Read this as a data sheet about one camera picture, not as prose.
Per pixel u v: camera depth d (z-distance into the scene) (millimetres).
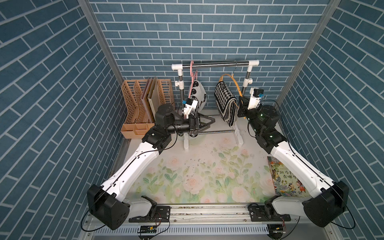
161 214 728
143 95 867
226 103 823
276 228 706
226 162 920
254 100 587
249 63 726
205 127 643
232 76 770
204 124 545
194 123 542
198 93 889
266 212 659
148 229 717
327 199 383
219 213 754
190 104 598
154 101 896
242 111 636
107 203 371
